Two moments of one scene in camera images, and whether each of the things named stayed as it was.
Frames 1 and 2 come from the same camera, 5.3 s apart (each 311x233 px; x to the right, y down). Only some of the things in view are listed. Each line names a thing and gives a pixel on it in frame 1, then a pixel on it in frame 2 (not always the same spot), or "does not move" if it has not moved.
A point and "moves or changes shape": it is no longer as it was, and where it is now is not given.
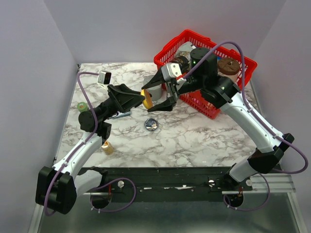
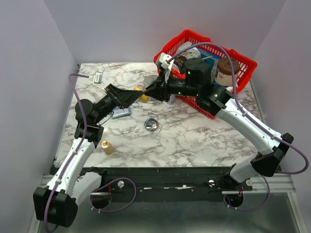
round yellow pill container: (147, 102) moves or changes shape
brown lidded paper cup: (229, 67) does not move
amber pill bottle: (107, 148) does not move
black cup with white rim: (183, 61) does not move
